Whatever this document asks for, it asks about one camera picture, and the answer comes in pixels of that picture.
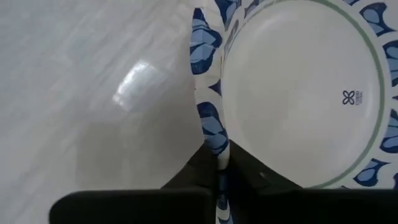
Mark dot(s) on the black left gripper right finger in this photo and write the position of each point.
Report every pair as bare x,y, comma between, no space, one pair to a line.
311,207

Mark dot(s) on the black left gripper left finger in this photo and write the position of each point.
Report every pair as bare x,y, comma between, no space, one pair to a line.
140,207

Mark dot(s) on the blue patterned paper bowl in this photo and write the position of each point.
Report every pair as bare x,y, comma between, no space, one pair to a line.
295,93

